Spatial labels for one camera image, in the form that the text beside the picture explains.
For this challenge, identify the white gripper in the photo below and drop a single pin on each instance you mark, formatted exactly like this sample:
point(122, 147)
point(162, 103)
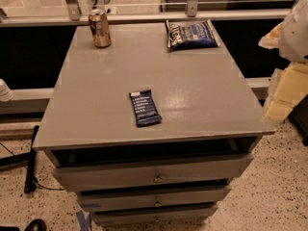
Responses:
point(295, 36)

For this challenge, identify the blue chip bag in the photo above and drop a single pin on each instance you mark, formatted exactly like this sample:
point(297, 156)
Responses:
point(197, 35)

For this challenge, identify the orange soda can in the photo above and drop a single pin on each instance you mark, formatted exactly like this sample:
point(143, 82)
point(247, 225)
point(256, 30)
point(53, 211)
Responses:
point(99, 27)

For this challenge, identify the top grey drawer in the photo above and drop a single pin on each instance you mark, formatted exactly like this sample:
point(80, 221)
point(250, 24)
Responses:
point(82, 179)

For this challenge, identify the grey drawer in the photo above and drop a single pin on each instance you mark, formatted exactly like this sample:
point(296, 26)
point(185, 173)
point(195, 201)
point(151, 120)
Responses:
point(156, 198)
point(154, 214)
point(82, 179)

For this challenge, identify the dark blue snack bar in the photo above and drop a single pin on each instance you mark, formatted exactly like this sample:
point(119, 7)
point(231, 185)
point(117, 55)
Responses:
point(144, 108)

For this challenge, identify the middle grey drawer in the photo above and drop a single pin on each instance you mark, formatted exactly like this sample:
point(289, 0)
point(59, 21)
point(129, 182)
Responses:
point(156, 198)

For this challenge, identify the grey drawer cabinet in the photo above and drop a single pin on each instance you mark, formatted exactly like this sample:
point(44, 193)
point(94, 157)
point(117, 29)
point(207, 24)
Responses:
point(143, 134)

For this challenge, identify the bottom grey drawer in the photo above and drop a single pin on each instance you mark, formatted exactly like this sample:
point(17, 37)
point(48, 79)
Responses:
point(154, 214)

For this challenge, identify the blue tape on floor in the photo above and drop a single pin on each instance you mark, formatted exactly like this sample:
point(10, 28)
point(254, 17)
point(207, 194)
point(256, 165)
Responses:
point(84, 222)

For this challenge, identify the black pole on floor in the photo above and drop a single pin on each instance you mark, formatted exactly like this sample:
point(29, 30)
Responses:
point(30, 184)

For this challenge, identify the black shoe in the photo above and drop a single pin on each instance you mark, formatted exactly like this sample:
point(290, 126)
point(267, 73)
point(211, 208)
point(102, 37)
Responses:
point(36, 225)

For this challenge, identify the metal railing frame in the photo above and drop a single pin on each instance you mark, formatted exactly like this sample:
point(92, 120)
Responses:
point(19, 13)

